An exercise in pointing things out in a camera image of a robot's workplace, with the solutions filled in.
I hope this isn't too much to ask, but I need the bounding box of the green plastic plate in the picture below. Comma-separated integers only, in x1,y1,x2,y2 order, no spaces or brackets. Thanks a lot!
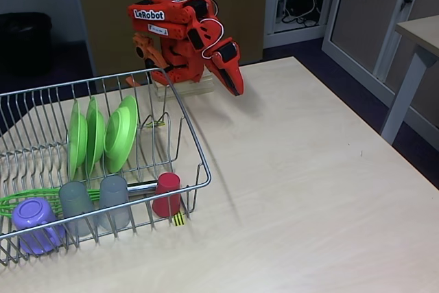
84,96,106,176
103,95,139,174
67,99,89,181

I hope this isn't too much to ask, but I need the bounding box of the red plastic cup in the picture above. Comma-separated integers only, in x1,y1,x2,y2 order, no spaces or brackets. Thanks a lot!
151,172,182,218

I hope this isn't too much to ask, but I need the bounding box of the green whisk with metal handle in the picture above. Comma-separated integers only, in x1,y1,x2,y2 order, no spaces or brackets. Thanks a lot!
0,180,158,219

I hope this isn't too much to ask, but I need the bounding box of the grey translucent plastic cup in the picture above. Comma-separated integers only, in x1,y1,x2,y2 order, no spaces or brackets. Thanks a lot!
58,180,97,238
97,175,132,232

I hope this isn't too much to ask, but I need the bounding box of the purple plastic mug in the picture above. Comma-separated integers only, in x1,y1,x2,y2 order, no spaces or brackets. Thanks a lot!
12,197,67,255

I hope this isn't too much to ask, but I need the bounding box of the wooden base block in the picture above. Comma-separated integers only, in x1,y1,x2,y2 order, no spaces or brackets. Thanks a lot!
154,73,216,101

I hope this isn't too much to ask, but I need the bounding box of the orange table clamp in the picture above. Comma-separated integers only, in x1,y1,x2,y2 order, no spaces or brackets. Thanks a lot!
125,34,171,88

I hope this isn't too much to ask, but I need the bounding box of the brown pin board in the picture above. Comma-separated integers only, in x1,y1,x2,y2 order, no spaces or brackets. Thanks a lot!
72,0,269,78

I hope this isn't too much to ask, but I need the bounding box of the white cabinet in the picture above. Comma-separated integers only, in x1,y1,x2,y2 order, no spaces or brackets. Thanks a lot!
262,0,439,126

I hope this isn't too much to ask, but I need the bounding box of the beige side table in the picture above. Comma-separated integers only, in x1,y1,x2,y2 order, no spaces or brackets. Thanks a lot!
380,14,439,145

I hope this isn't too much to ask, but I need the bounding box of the black trash bin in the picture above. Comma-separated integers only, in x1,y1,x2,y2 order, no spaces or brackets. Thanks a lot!
0,12,53,76

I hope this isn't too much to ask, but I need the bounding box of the white wrist servo cable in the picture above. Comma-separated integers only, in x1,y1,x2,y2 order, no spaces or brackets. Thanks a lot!
200,17,226,60

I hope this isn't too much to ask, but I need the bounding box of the metal wire dish rack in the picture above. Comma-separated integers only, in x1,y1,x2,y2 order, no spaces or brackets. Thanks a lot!
0,66,213,267

